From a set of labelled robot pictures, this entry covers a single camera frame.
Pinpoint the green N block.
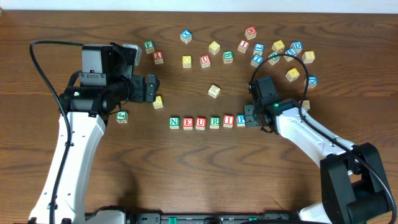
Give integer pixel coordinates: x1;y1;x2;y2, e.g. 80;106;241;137
169;117;180;129

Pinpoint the blue d block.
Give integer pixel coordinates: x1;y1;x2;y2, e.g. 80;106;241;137
304;76;318;89
290;41;303;54

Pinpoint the blue L block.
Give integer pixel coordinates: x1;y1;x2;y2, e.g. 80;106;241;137
253;43;265;56

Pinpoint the blue X block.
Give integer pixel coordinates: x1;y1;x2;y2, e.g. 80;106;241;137
180;30;192;44

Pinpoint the blue D block lower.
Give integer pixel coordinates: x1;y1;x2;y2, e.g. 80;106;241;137
304;76;318;89

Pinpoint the red E block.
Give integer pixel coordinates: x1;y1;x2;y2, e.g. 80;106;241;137
183;118;193;130

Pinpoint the green Z block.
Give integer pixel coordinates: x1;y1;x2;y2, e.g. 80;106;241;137
268;52;280;65

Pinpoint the yellow block lower left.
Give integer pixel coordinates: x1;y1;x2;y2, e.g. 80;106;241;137
153;96;164;109

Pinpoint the blue S block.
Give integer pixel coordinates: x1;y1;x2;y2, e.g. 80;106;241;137
284;48;297;62

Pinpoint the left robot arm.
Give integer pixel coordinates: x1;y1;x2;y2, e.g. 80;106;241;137
28;72;159;223

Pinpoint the green F block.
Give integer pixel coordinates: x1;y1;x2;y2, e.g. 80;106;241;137
144;40;155;54

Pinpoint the white F block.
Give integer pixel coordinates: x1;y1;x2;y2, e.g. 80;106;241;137
302;100;310;110

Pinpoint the yellow block upper centre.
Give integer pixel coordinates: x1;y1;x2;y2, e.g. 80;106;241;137
209;41;221;55

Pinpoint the blue P block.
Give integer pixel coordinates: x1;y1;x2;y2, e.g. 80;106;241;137
236;114;246;127

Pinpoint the blue T block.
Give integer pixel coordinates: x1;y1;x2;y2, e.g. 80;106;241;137
251;54;264;68

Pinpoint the yellow block mid right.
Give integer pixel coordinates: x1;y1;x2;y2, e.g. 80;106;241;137
285;68;300;82

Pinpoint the yellow block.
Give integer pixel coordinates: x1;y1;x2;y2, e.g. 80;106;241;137
302;51;315;63
209;41;221;55
182;55;192;68
153;96;164;109
272;40;285;54

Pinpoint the green R block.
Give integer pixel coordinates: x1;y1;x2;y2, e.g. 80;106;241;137
210;116;220;129

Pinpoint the yellow block centre left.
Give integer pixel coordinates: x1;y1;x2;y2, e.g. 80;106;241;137
182;55;192;68

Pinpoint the red i block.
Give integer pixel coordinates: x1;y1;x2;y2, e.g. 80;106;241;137
223;114;234;128
238;40;249;54

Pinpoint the yellow block far right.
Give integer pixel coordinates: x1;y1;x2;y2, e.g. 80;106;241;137
302;51;315;63

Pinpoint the yellow block upper right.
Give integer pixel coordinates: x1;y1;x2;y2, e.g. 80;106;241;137
272;40;285;54

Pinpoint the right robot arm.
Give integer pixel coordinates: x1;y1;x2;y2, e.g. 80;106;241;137
244;99;397;223

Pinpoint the blue D block upper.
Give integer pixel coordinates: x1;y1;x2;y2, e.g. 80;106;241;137
290;41;303;54

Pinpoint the white K block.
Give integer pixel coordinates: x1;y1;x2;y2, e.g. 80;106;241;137
208;85;221;98

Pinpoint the green J block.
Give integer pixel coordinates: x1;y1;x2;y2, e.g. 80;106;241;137
116;111;128;123

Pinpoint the red H block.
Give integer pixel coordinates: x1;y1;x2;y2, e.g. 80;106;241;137
245;26;257;40

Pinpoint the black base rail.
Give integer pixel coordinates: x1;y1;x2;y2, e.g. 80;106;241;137
85;212;301;224

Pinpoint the green B block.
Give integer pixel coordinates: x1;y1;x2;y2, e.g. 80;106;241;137
223;50;234;63

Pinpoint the red u block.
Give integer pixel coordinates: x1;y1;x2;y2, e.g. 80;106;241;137
195;117;206;130
200;55;211;68

